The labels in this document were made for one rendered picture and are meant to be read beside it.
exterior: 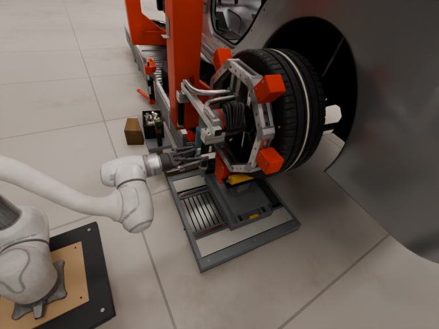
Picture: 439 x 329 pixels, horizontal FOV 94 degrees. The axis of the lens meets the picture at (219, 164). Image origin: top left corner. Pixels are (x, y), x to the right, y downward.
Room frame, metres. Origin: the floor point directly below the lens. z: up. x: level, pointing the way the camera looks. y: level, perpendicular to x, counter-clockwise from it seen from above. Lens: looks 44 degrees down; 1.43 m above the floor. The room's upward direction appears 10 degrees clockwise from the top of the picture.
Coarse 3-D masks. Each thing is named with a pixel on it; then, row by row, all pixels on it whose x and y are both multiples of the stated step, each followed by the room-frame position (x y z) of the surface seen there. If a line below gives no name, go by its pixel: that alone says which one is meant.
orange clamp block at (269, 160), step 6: (264, 150) 0.69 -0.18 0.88; (270, 150) 0.70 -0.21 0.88; (258, 156) 0.68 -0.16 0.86; (264, 156) 0.65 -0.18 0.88; (270, 156) 0.66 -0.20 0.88; (276, 156) 0.67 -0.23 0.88; (258, 162) 0.67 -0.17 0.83; (264, 162) 0.64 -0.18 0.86; (270, 162) 0.62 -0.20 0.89; (276, 162) 0.63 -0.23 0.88; (282, 162) 0.65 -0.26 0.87; (264, 168) 0.63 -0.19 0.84; (270, 168) 0.62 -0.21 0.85; (276, 168) 0.64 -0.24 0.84
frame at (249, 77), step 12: (228, 60) 1.00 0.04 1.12; (240, 60) 1.02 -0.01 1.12; (216, 72) 1.09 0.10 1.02; (228, 72) 1.07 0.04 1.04; (240, 72) 0.90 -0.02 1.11; (252, 72) 0.90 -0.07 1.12; (216, 84) 1.12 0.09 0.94; (252, 84) 0.81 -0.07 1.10; (216, 96) 1.15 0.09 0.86; (252, 96) 0.80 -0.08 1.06; (216, 108) 1.14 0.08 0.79; (264, 108) 0.79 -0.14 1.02; (264, 120) 0.73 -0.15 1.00; (264, 132) 0.70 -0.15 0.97; (216, 144) 1.00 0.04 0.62; (264, 144) 0.73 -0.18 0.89; (228, 156) 0.94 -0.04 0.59; (252, 156) 0.71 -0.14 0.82; (228, 168) 0.84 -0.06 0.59; (240, 168) 0.76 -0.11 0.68; (252, 168) 0.69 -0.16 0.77
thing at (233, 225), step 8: (208, 176) 1.14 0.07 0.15; (208, 184) 1.06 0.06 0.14; (216, 192) 1.00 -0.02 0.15; (216, 200) 0.93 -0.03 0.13; (224, 208) 0.86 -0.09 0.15; (264, 208) 0.90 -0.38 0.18; (272, 208) 0.92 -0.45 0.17; (224, 216) 0.81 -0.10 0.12; (232, 216) 0.81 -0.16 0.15; (240, 216) 0.80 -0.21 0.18; (248, 216) 0.83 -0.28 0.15; (256, 216) 0.82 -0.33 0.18; (264, 216) 0.87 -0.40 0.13; (232, 224) 0.74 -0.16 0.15; (240, 224) 0.75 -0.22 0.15; (248, 224) 0.80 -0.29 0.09
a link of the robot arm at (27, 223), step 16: (0, 208) 0.33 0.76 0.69; (16, 208) 0.37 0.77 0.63; (32, 208) 0.41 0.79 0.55; (0, 224) 0.29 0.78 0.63; (16, 224) 0.32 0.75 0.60; (32, 224) 0.34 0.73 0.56; (48, 224) 0.40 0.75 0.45; (0, 240) 0.26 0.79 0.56; (16, 240) 0.28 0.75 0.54; (32, 240) 0.29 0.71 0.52; (48, 240) 0.33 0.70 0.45
